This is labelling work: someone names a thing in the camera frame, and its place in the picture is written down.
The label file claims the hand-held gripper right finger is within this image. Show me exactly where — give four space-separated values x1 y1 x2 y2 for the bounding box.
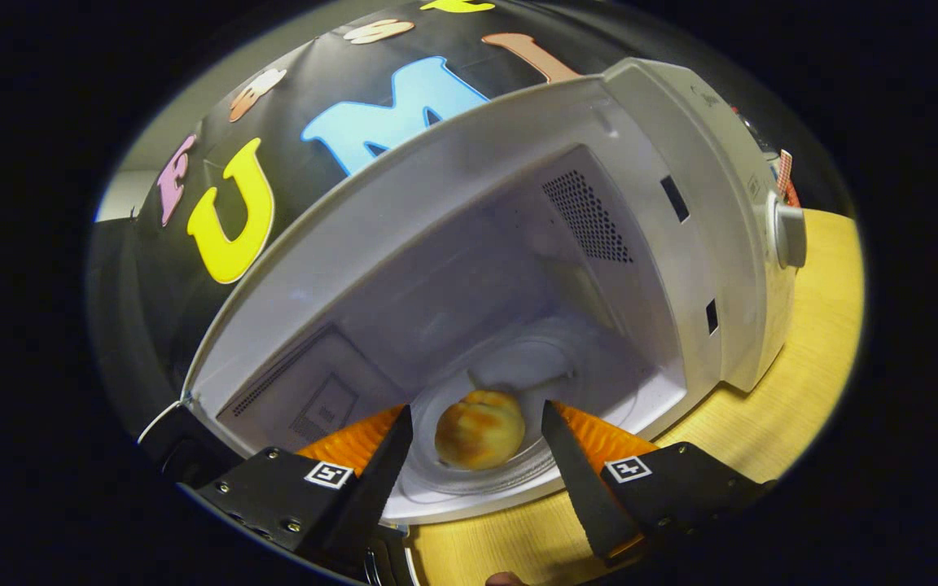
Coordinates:
541 400 771 566

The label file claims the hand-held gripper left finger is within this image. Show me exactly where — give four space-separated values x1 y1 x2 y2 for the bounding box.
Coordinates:
192 405 414 571

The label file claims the golden bread bun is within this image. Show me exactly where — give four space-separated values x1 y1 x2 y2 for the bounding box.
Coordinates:
435 390 527 471

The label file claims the white microwave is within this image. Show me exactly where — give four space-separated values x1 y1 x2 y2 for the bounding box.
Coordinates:
180 57 808 526

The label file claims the black backdrop cloth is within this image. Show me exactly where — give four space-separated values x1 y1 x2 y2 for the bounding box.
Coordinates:
86 0 853 457

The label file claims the red white checked sachet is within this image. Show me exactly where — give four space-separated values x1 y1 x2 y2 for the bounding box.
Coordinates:
776 149 800 208

